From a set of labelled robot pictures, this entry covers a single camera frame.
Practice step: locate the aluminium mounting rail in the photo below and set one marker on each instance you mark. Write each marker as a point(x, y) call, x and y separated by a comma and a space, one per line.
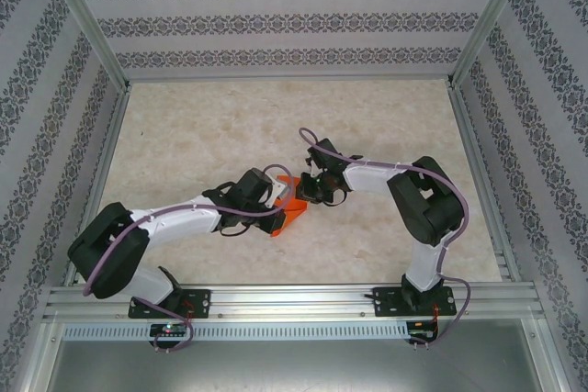
point(294, 300)

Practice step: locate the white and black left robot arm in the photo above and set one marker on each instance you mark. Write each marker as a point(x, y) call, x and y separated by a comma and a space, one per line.
point(184, 222)

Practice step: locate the grey sheet metal panel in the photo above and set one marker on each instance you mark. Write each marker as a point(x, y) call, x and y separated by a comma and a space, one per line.
point(294, 369)

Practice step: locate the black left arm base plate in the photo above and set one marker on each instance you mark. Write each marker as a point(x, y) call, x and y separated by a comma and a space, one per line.
point(200, 302)

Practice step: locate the orange cloth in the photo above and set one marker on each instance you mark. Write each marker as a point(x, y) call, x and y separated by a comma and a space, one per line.
point(296, 208)

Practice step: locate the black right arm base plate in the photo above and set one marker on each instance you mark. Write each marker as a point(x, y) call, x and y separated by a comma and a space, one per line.
point(386, 302)

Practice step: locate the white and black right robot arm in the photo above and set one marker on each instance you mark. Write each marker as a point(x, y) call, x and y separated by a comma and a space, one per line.
point(367, 178)

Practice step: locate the aluminium side rail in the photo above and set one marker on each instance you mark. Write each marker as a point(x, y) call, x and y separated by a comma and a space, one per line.
point(109, 135)
point(469, 135)

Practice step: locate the aluminium frame post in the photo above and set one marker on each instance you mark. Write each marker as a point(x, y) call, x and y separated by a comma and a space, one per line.
point(87, 20)
point(489, 20)

